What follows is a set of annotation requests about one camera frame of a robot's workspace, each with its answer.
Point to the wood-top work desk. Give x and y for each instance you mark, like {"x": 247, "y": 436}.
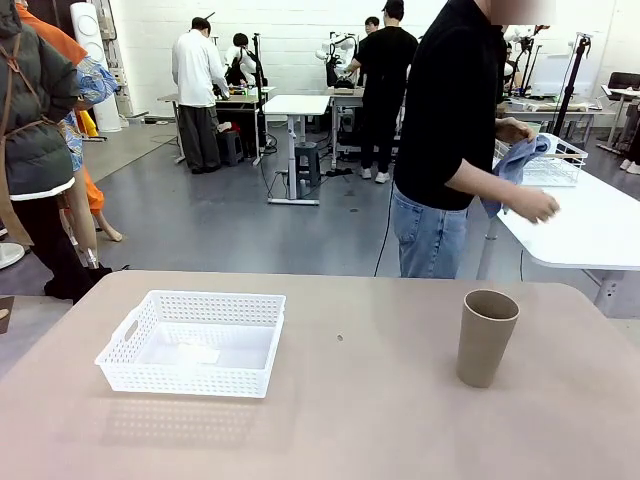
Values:
{"x": 240, "y": 99}

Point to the blue cleaning cloth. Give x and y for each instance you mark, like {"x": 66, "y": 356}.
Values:
{"x": 515, "y": 160}

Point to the person's right hand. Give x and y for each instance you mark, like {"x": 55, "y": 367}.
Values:
{"x": 539, "y": 207}

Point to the tall brown cup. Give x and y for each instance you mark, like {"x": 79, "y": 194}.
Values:
{"x": 482, "y": 350}

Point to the black tripod stand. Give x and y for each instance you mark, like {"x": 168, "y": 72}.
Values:
{"x": 575, "y": 75}

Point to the white perforated plastic basket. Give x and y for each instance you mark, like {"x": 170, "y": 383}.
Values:
{"x": 150, "y": 382}

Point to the person's right forearm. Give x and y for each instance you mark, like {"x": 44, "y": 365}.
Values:
{"x": 485, "y": 187}

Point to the person's left hand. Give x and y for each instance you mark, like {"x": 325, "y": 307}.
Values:
{"x": 512, "y": 130}

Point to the small white desk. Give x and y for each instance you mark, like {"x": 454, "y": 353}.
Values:
{"x": 620, "y": 95}

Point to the person with black hair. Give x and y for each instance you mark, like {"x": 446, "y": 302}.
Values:
{"x": 372, "y": 25}

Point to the mannequin in dark jacket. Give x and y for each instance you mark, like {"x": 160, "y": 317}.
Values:
{"x": 35, "y": 125}

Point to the person black t-shirt black trousers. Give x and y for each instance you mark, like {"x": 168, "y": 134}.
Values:
{"x": 385, "y": 60}

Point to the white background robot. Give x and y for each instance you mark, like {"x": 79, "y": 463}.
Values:
{"x": 517, "y": 32}
{"x": 332, "y": 47}

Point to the round white stand base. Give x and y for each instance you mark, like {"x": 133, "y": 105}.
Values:
{"x": 10, "y": 255}

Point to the white board panel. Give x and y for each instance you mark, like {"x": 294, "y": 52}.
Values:
{"x": 555, "y": 75}

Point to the mannequin in orange clothes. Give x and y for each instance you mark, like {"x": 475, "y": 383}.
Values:
{"x": 55, "y": 35}

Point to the white standing desk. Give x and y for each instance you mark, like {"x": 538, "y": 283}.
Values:
{"x": 295, "y": 104}

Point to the brown board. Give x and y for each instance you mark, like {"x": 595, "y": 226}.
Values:
{"x": 6, "y": 320}

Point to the dark plastic stool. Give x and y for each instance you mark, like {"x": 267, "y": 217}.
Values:
{"x": 230, "y": 147}

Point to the white tower fan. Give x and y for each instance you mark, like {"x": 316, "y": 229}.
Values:
{"x": 95, "y": 45}

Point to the person black shirt blue jeans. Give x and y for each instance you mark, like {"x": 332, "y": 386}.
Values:
{"x": 440, "y": 100}

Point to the seated person white top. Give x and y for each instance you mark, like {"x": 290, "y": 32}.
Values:
{"x": 242, "y": 45}

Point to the grey plastic stool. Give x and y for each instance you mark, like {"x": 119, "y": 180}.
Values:
{"x": 306, "y": 150}

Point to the person in white shirt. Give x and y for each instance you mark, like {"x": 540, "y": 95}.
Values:
{"x": 195, "y": 65}

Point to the long cluttered desk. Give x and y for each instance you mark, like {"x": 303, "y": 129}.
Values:
{"x": 550, "y": 112}

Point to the grey work desk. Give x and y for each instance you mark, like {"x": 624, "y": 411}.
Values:
{"x": 345, "y": 97}

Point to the white shoes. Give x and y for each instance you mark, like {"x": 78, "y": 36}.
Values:
{"x": 632, "y": 167}

